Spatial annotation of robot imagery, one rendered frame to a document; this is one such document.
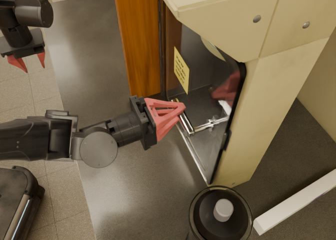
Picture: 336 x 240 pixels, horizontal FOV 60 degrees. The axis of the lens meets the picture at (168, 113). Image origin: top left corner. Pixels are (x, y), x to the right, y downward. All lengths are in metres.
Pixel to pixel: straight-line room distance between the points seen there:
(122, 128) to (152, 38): 0.33
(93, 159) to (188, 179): 0.38
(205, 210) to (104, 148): 0.19
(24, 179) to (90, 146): 1.28
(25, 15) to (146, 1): 0.26
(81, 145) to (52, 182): 1.48
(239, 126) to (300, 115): 0.50
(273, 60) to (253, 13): 0.10
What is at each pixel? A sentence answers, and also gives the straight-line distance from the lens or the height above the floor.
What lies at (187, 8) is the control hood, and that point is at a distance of 0.28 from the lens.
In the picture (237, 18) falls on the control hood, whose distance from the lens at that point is 0.32.
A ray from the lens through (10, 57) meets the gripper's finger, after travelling 0.83.
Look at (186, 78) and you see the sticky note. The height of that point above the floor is 1.21.
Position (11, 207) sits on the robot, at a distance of 1.68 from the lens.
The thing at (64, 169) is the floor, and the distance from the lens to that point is 1.95.
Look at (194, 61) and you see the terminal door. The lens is 0.54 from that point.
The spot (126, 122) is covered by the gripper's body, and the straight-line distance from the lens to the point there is 0.53.
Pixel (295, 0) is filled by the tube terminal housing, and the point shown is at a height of 1.49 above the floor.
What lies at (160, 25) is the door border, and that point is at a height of 1.25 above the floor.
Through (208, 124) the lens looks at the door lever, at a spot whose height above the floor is 1.21.
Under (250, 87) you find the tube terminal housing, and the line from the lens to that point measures 0.42.
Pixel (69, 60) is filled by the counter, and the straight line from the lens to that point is 1.11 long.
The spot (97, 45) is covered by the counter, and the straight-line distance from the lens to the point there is 1.14.
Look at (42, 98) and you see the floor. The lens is 2.33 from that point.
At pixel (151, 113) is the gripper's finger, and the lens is 0.54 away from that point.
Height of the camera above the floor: 1.66
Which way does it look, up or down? 54 degrees down
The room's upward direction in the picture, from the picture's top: straight up
